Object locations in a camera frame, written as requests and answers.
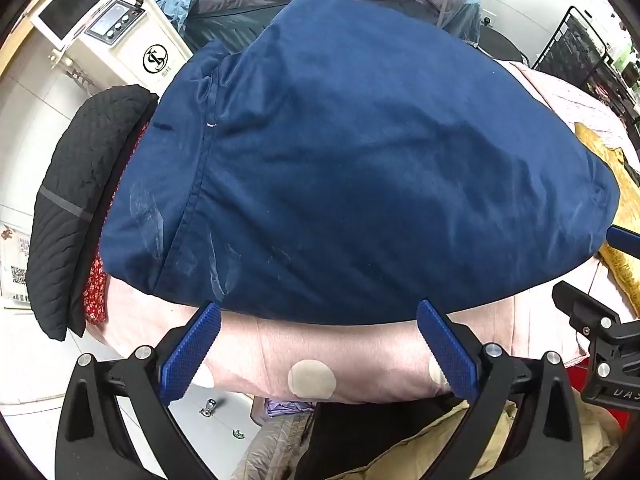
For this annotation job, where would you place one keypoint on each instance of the golden yellow cloth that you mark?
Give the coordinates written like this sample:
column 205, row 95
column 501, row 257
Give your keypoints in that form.
column 622, row 272

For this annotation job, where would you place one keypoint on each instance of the purple cloth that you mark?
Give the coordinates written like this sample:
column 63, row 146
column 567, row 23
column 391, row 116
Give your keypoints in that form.
column 285, row 407

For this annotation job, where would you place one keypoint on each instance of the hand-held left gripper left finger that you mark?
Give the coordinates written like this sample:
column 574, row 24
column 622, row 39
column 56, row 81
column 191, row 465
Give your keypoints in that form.
column 192, row 350

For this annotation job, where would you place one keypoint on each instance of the white framed monitor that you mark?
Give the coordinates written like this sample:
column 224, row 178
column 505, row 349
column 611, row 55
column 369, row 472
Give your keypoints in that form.
column 70, row 2

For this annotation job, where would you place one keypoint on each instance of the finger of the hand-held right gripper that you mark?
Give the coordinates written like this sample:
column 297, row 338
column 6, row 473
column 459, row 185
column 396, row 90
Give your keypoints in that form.
column 622, row 237
column 582, row 305

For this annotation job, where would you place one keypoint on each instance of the person's black clothing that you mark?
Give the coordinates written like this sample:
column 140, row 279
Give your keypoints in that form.
column 380, row 440

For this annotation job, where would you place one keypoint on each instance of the pink blanket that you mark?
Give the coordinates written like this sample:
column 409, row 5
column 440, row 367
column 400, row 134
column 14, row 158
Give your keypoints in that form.
column 280, row 340

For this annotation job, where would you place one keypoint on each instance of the black quilted jacket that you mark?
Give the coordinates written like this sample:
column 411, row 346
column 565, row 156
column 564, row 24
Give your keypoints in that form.
column 75, row 185

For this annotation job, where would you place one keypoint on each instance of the pile of teal grey clothes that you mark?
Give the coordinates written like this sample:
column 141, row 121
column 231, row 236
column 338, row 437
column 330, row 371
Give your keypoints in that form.
column 225, row 30

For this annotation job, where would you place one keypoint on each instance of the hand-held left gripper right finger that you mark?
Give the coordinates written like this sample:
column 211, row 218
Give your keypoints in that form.
column 447, row 350

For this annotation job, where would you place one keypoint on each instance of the navy blue jacket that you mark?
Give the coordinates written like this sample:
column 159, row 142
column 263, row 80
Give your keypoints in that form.
column 350, row 160

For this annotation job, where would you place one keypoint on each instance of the red floral cloth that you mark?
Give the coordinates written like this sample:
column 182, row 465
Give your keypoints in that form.
column 95, row 290

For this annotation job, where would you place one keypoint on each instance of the tan cloth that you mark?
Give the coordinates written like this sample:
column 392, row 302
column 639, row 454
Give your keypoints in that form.
column 595, row 450

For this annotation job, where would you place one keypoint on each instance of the printed paper sheet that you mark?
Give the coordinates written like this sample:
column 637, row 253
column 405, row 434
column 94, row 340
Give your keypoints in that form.
column 15, row 270

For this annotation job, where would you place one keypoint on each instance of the white machine cabinet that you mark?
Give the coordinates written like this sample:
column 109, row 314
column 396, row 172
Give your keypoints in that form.
column 130, row 40

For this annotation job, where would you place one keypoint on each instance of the small green object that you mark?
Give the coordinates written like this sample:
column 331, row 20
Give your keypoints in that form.
column 237, row 433

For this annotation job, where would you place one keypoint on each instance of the beige quilted cloth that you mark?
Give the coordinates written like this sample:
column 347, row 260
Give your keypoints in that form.
column 270, row 450

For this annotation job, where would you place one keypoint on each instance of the black round stool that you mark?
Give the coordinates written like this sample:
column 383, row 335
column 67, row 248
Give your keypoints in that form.
column 500, row 42

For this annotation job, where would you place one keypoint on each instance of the small metal knob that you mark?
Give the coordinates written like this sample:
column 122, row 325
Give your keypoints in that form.
column 209, row 406

